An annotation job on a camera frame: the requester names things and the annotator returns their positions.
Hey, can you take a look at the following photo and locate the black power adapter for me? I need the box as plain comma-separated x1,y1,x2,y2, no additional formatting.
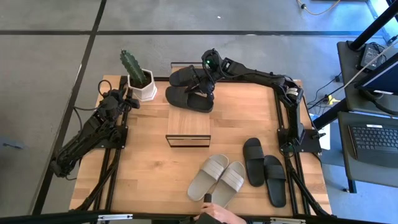
356,43,387,72

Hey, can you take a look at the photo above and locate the black slide sandal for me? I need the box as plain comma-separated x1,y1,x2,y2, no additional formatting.
263,154,287,208
242,137,266,188
165,86,215,113
169,66,208,87

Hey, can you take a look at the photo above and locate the grey slide sandal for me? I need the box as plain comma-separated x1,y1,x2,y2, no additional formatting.
187,154,230,202
207,161,246,214

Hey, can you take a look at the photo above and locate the dark grey laptop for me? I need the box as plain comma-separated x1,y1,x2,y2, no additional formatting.
347,123,398,169

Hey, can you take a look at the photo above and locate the black overhead frame beam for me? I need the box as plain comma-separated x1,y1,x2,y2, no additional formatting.
0,210,398,224

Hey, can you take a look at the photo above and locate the white hexagonal plant pot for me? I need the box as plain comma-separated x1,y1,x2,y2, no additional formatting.
126,68,158,103

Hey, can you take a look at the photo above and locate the black desk strut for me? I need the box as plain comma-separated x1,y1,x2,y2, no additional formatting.
312,98,349,130

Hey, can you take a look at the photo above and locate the silver metal bracket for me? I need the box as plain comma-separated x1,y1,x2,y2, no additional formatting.
97,213,134,222
269,217,307,224

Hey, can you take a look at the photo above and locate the black slanted pole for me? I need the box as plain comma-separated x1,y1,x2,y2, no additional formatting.
348,0,398,51

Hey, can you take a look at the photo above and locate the wooden shelf black metal frame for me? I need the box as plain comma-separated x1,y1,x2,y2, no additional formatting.
165,62,211,147

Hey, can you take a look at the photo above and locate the yellow floor cable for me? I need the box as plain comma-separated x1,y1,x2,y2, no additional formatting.
295,0,342,16

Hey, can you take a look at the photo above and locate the green cactus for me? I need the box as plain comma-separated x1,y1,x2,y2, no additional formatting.
119,49,149,88

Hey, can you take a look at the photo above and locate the person's hand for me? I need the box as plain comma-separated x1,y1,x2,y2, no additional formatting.
198,202,246,224

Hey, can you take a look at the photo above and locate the white cable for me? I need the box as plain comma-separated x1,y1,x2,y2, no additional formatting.
340,39,398,91

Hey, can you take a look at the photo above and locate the black aluminium table frame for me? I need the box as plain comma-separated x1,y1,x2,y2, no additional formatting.
70,75,333,218

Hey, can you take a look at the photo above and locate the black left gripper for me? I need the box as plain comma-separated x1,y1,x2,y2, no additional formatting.
113,88,141,110

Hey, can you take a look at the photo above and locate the yellow cable connector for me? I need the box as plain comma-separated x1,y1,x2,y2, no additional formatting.
325,94,340,106

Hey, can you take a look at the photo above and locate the dark computer monitor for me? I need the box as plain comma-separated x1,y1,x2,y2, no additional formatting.
354,52,398,96

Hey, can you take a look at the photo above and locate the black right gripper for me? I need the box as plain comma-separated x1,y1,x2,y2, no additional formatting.
186,49,223,101

